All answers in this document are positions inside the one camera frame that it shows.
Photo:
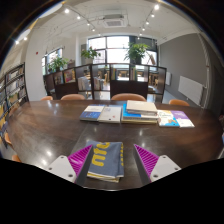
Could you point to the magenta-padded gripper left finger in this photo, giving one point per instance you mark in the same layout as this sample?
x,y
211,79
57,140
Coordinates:
x,y
63,167

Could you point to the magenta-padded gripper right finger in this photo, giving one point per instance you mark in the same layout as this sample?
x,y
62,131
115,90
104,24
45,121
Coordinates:
x,y
163,167

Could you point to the blue towel with yellow letters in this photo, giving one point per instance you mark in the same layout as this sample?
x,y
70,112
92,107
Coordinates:
x,y
108,163

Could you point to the light colourful magazine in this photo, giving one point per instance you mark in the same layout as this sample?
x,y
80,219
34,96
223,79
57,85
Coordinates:
x,y
165,119

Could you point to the purple magazine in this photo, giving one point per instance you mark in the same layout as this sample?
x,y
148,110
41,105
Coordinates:
x,y
183,118

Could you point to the thick blue-edged book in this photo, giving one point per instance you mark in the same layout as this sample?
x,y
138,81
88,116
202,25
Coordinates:
x,y
131,117

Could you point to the beige book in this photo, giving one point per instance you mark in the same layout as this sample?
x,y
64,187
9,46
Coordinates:
x,y
141,107

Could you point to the white book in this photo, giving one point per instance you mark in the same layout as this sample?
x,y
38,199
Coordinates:
x,y
110,114

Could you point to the orange wooden chairs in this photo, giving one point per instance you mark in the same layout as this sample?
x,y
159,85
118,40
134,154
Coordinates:
x,y
128,96

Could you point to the dark room divider shelf unit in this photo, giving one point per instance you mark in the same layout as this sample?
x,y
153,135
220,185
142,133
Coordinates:
x,y
128,87

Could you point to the potted green plant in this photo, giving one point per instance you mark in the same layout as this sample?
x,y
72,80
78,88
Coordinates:
x,y
57,63
136,51
89,54

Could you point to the ceiling air conditioner unit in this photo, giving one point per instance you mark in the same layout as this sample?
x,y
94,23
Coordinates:
x,y
114,21

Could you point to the ceiling spot lights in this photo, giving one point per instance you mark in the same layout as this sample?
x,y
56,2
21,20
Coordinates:
x,y
66,11

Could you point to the white wall radiator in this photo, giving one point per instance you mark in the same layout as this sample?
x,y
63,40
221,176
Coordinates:
x,y
190,89

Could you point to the wall bookshelf with books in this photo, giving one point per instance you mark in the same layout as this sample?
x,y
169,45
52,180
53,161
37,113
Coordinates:
x,y
15,90

